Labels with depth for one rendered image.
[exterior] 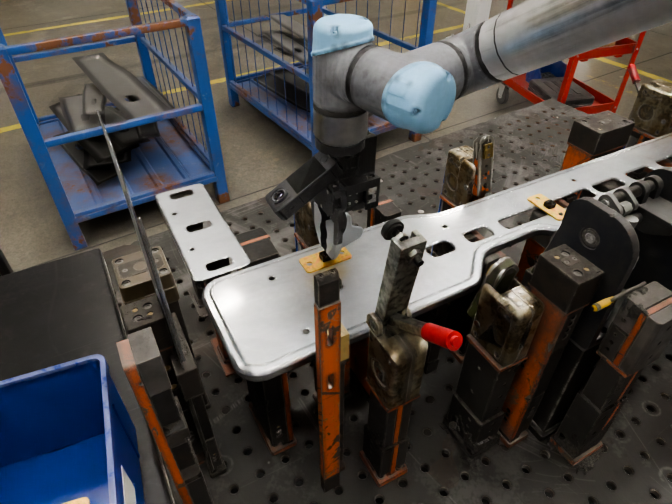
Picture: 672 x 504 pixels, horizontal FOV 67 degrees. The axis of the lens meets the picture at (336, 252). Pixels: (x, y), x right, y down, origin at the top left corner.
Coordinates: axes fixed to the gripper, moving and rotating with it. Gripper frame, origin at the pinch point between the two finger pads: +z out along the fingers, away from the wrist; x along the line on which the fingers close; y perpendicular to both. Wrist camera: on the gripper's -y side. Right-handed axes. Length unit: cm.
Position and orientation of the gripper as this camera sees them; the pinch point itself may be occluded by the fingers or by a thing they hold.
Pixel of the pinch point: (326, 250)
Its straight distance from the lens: 82.8
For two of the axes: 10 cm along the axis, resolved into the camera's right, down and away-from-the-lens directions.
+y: 8.8, -2.9, 3.7
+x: -4.7, -5.7, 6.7
